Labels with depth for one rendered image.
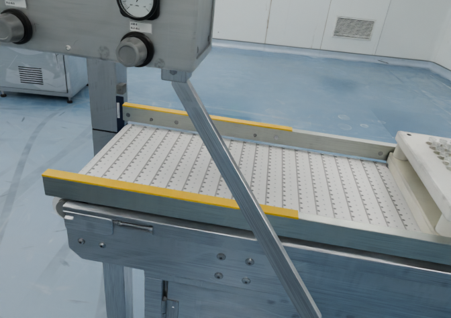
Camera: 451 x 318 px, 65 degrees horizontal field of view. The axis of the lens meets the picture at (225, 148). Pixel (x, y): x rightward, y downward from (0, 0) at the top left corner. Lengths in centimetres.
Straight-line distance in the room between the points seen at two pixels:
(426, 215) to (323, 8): 521
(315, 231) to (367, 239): 6
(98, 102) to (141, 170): 24
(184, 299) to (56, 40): 47
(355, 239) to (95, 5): 39
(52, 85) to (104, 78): 234
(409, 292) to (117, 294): 78
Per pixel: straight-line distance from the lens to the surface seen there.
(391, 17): 603
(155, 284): 65
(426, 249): 52
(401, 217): 60
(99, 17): 38
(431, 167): 61
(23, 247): 174
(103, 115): 79
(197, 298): 67
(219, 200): 46
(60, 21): 40
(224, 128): 70
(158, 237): 52
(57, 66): 302
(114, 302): 115
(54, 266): 162
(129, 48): 34
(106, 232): 54
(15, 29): 40
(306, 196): 57
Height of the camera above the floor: 113
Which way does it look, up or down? 28 degrees down
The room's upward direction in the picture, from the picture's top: 7 degrees clockwise
